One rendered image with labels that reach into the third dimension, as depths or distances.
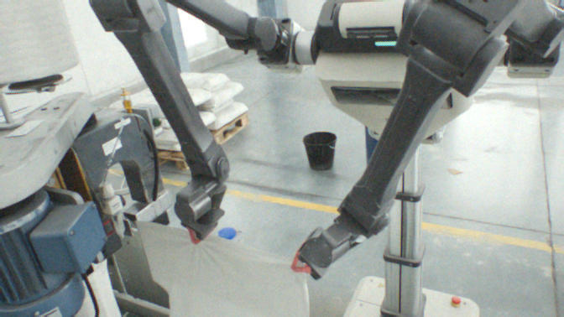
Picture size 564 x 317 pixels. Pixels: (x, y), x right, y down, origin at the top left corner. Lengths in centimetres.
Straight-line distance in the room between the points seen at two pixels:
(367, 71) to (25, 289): 84
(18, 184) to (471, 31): 68
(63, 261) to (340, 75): 73
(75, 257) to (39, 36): 37
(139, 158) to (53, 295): 48
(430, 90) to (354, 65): 57
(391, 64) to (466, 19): 57
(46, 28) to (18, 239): 36
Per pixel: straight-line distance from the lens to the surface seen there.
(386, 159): 64
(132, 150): 122
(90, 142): 113
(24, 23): 82
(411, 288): 162
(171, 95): 81
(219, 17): 92
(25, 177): 79
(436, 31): 51
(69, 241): 79
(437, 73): 53
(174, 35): 689
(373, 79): 105
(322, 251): 76
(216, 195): 95
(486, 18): 50
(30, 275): 86
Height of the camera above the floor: 167
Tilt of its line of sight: 25 degrees down
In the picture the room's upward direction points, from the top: 7 degrees counter-clockwise
